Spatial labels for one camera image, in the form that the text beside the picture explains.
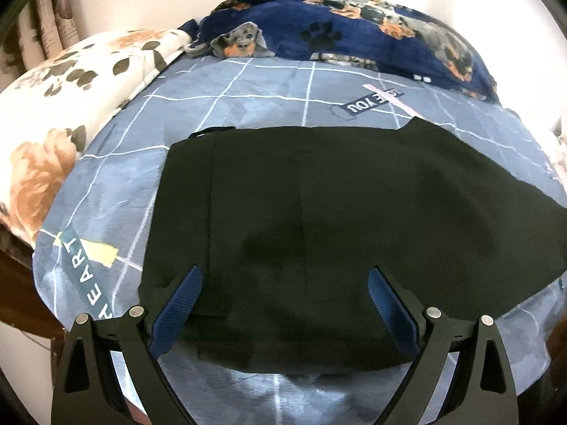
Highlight black pants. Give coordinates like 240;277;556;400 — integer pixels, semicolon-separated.
138;117;567;373

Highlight navy dog print blanket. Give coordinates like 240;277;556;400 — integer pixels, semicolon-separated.
177;0;501;104

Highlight blue grid bed sheet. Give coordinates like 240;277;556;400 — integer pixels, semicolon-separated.
32;55;567;425

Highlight beige patterned curtain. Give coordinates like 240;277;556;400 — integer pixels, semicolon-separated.
0;0;83;80

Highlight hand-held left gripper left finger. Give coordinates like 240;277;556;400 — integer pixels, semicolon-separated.
51;265;204;425

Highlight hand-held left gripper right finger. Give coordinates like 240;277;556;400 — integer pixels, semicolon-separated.
367;266;519;425

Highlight brown wooden bed frame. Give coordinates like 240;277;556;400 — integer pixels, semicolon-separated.
0;230;67;341

